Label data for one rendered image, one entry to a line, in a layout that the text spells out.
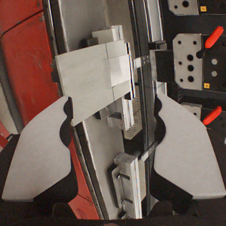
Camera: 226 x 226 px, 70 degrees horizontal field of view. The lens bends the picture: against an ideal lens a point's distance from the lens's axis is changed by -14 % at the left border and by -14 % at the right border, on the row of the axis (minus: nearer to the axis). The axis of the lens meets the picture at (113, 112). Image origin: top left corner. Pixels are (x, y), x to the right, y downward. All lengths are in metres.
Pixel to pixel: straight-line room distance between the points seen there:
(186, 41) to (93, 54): 0.25
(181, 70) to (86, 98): 0.26
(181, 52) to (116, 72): 0.21
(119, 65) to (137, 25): 0.33
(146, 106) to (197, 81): 0.48
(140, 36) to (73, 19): 0.35
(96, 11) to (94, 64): 0.27
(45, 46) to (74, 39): 0.13
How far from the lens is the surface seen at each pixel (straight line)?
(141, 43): 0.86
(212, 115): 0.49
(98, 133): 0.75
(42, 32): 0.71
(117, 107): 0.70
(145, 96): 0.92
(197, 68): 0.50
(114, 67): 0.56
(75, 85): 0.46
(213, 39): 0.44
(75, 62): 0.46
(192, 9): 0.49
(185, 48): 0.50
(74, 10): 0.65
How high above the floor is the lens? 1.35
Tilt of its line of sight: 37 degrees down
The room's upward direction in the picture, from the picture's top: 101 degrees clockwise
